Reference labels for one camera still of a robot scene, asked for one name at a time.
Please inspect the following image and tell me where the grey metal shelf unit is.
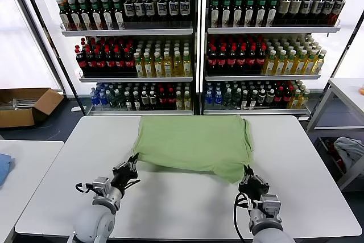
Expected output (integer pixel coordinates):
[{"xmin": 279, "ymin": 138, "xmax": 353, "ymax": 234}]
[
  {"xmin": 39, "ymin": 0, "xmax": 200, "ymax": 117},
  {"xmin": 200, "ymin": 0, "xmax": 359, "ymax": 117}
]

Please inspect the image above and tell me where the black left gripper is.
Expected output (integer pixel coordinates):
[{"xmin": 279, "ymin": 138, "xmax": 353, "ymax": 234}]
[{"xmin": 110, "ymin": 154, "xmax": 140, "ymax": 196}]

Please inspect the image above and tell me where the small yellow drink bottle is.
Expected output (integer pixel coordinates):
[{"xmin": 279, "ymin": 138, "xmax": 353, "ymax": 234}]
[
  {"xmin": 175, "ymin": 91, "xmax": 184, "ymax": 111},
  {"xmin": 183, "ymin": 91, "xmax": 192, "ymax": 111},
  {"xmin": 299, "ymin": 89, "xmax": 311, "ymax": 109},
  {"xmin": 290, "ymin": 89, "xmax": 301, "ymax": 109}
]

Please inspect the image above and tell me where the white side table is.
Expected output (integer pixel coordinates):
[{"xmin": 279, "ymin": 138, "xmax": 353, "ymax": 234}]
[{"xmin": 0, "ymin": 139, "xmax": 65, "ymax": 243}]

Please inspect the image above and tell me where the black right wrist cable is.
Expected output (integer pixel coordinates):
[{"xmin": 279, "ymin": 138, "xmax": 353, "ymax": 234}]
[{"xmin": 233, "ymin": 191, "xmax": 257, "ymax": 241}]

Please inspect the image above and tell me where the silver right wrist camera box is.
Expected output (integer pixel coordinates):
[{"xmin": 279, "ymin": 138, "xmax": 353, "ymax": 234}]
[{"xmin": 259, "ymin": 193, "xmax": 283, "ymax": 217}]

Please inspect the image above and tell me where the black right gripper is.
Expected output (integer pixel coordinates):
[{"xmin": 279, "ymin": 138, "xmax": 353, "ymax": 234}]
[{"xmin": 238, "ymin": 165, "xmax": 270, "ymax": 201}]

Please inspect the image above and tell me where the dark bottle beige label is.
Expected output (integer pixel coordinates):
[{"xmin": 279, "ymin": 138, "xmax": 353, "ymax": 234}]
[
  {"xmin": 278, "ymin": 0, "xmax": 291, "ymax": 24},
  {"xmin": 289, "ymin": 0, "xmax": 302, "ymax": 24}
]

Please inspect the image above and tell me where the grey metal rods bundle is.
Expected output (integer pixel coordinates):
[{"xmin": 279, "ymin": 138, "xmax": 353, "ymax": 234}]
[{"xmin": 0, "ymin": 97, "xmax": 38, "ymax": 110}]

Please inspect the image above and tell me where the dark bottle white blue label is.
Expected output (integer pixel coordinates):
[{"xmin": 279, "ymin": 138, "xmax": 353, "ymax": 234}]
[
  {"xmin": 168, "ymin": 0, "xmax": 180, "ymax": 23},
  {"xmin": 179, "ymin": 0, "xmax": 191, "ymax": 23},
  {"xmin": 332, "ymin": 0, "xmax": 346, "ymax": 25},
  {"xmin": 134, "ymin": 0, "xmax": 146, "ymax": 23},
  {"xmin": 123, "ymin": 0, "xmax": 135, "ymax": 23},
  {"xmin": 300, "ymin": 0, "xmax": 313, "ymax": 24},
  {"xmin": 312, "ymin": 0, "xmax": 324, "ymax": 24},
  {"xmin": 156, "ymin": 0, "xmax": 168, "ymax": 23},
  {"xmin": 322, "ymin": 0, "xmax": 336, "ymax": 25},
  {"xmin": 144, "ymin": 0, "xmax": 156, "ymax": 23}
]

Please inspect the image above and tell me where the brown cardboard box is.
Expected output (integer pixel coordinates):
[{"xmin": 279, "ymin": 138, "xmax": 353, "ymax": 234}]
[{"xmin": 0, "ymin": 88, "xmax": 65, "ymax": 129}]

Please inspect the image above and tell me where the black window post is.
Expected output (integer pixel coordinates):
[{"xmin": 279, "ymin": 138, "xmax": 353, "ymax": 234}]
[
  {"xmin": 311, "ymin": 12, "xmax": 364, "ymax": 114},
  {"xmin": 15, "ymin": 0, "xmax": 88, "ymax": 114}
]

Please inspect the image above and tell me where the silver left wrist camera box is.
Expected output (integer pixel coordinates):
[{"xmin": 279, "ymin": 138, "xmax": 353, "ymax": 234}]
[{"xmin": 91, "ymin": 176, "xmax": 111, "ymax": 198}]

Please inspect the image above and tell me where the small dark green bottle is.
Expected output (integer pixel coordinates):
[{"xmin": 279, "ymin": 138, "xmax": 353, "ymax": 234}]
[
  {"xmin": 114, "ymin": 89, "xmax": 124, "ymax": 110},
  {"xmin": 105, "ymin": 89, "xmax": 115, "ymax": 109},
  {"xmin": 231, "ymin": 88, "xmax": 241, "ymax": 108},
  {"xmin": 223, "ymin": 88, "xmax": 233, "ymax": 107}
]

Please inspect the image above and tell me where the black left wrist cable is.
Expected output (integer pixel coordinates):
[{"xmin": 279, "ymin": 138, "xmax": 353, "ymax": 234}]
[{"xmin": 75, "ymin": 182, "xmax": 94, "ymax": 195}]

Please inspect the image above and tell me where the yellow juice bottle green neck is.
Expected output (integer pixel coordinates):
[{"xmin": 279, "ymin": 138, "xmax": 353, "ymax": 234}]
[
  {"xmin": 283, "ymin": 50, "xmax": 296, "ymax": 76},
  {"xmin": 143, "ymin": 52, "xmax": 154, "ymax": 78},
  {"xmin": 163, "ymin": 51, "xmax": 173, "ymax": 78},
  {"xmin": 312, "ymin": 49, "xmax": 327, "ymax": 75},
  {"xmin": 153, "ymin": 51, "xmax": 163, "ymax": 78},
  {"xmin": 261, "ymin": 50, "xmax": 276, "ymax": 76},
  {"xmin": 294, "ymin": 50, "xmax": 308, "ymax": 76},
  {"xmin": 134, "ymin": 52, "xmax": 144, "ymax": 78},
  {"xmin": 182, "ymin": 51, "xmax": 193, "ymax": 78},
  {"xmin": 304, "ymin": 50, "xmax": 318, "ymax": 76},
  {"xmin": 273, "ymin": 50, "xmax": 287, "ymax": 76},
  {"xmin": 173, "ymin": 51, "xmax": 183, "ymax": 78}
]

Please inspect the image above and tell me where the small cola bottle red cap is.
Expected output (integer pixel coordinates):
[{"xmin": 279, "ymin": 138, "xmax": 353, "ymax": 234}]
[
  {"xmin": 274, "ymin": 87, "xmax": 284, "ymax": 107},
  {"xmin": 158, "ymin": 88, "xmax": 167, "ymax": 111},
  {"xmin": 167, "ymin": 88, "xmax": 176, "ymax": 111},
  {"xmin": 283, "ymin": 87, "xmax": 293, "ymax": 108}
]

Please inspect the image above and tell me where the grey white cloth pile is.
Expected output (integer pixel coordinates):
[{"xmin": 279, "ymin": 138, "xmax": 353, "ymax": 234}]
[{"xmin": 333, "ymin": 137, "xmax": 364, "ymax": 171}]

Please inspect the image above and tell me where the grey frame white table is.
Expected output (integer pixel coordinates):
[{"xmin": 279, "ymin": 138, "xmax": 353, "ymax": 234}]
[{"xmin": 306, "ymin": 77, "xmax": 364, "ymax": 191}]

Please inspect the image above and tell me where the dark tea bottle green neck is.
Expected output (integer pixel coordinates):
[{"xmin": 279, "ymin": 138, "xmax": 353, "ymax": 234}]
[
  {"xmin": 233, "ymin": 0, "xmax": 244, "ymax": 27},
  {"xmin": 101, "ymin": 0, "xmax": 115, "ymax": 30},
  {"xmin": 266, "ymin": 0, "xmax": 279, "ymax": 27},
  {"xmin": 90, "ymin": 0, "xmax": 105, "ymax": 31},
  {"xmin": 255, "ymin": 0, "xmax": 267, "ymax": 27},
  {"xmin": 69, "ymin": 0, "xmax": 83, "ymax": 31},
  {"xmin": 209, "ymin": 0, "xmax": 220, "ymax": 27},
  {"xmin": 221, "ymin": 0, "xmax": 233, "ymax": 27},
  {"xmin": 59, "ymin": 0, "xmax": 71, "ymax": 31},
  {"xmin": 244, "ymin": 0, "xmax": 255, "ymax": 27},
  {"xmin": 112, "ymin": 0, "xmax": 126, "ymax": 30},
  {"xmin": 79, "ymin": 0, "xmax": 94, "ymax": 31}
]

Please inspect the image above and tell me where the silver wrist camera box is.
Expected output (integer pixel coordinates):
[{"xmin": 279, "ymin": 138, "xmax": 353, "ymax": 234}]
[
  {"xmin": 91, "ymin": 176, "xmax": 111, "ymax": 198},
  {"xmin": 259, "ymin": 193, "xmax": 283, "ymax": 217}
]

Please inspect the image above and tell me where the light green t-shirt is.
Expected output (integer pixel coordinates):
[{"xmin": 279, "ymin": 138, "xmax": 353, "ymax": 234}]
[{"xmin": 131, "ymin": 114, "xmax": 255, "ymax": 184}]

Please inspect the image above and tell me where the blue folded cloth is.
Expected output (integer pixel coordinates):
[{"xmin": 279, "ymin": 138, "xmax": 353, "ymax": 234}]
[{"xmin": 0, "ymin": 153, "xmax": 15, "ymax": 189}]

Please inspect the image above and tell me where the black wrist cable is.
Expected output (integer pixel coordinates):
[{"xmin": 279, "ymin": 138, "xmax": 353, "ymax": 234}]
[
  {"xmin": 233, "ymin": 191, "xmax": 257, "ymax": 241},
  {"xmin": 75, "ymin": 182, "xmax": 94, "ymax": 195}
]

